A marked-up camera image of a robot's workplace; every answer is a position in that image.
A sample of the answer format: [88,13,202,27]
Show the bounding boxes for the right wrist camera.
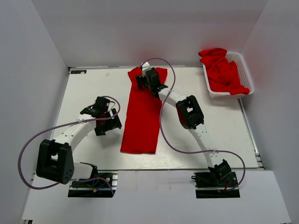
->
[140,62,151,76]

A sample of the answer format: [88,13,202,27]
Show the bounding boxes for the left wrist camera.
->
[93,97,110,111]

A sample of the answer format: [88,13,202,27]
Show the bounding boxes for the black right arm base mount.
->
[191,172,240,199]

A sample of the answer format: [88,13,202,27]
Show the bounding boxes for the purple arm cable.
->
[140,58,246,192]
[17,95,121,196]

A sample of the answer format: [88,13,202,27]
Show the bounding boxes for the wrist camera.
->
[140,62,151,76]
[93,97,110,111]

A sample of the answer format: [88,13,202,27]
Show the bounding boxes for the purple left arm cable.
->
[17,95,121,196]

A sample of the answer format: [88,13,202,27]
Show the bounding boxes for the red t-shirts pile in basket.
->
[199,48,249,95]

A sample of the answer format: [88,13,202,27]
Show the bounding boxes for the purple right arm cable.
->
[140,58,246,192]

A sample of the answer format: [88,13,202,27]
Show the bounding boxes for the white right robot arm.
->
[135,65,231,186]

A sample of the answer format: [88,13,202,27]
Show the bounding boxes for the white plastic basket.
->
[203,51,254,99]

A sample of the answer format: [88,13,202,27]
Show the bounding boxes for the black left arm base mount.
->
[68,171,118,198]

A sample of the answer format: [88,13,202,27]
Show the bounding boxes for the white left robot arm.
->
[36,96,122,186]

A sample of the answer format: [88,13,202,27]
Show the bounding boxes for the red t-shirt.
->
[120,67,162,154]

